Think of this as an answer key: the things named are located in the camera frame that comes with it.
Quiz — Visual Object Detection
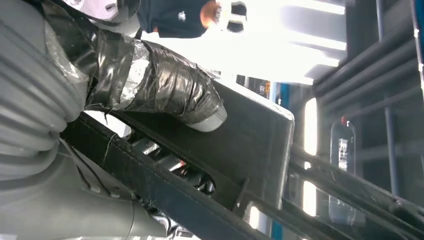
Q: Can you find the person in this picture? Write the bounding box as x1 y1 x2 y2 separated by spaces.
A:
137 0 222 39

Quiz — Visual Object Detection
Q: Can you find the clear bottle red cap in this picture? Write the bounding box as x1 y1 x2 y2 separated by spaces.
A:
328 115 358 226

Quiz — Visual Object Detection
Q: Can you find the white black handheld device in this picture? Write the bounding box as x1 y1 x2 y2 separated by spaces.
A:
215 0 248 34

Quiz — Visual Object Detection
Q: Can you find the dark metal rack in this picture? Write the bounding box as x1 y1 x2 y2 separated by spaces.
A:
312 0 424 206

